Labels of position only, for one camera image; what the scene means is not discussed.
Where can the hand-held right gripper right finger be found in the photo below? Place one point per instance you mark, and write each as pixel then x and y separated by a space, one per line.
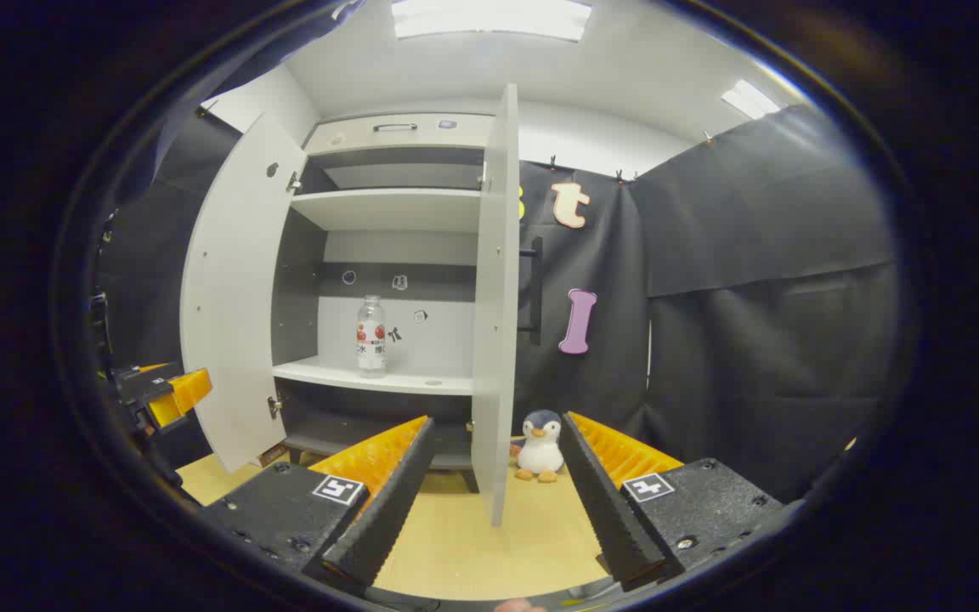
pixel 604 501

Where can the black backdrop cloth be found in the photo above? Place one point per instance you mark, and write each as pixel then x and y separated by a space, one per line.
pixel 753 340

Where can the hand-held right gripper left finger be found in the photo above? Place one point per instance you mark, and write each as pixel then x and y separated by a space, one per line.
pixel 387 501

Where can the white and grey cabinet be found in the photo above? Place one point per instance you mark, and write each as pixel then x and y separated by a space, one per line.
pixel 396 208

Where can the white cabinet drawer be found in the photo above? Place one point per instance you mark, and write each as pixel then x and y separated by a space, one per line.
pixel 396 133

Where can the large ceiling light panel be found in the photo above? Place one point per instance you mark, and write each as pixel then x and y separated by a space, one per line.
pixel 489 17

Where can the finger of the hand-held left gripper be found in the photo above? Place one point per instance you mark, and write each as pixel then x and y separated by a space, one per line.
pixel 164 411
pixel 188 389

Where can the clear plastic bottle red label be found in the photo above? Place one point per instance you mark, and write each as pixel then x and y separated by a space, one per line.
pixel 370 340

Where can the penguin plush toy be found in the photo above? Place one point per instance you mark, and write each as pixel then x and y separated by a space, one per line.
pixel 540 442

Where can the small ceiling light panel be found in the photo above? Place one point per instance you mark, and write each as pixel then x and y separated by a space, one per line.
pixel 750 99

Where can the white cabinet door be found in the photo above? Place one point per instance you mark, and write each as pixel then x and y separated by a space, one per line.
pixel 234 297
pixel 498 297

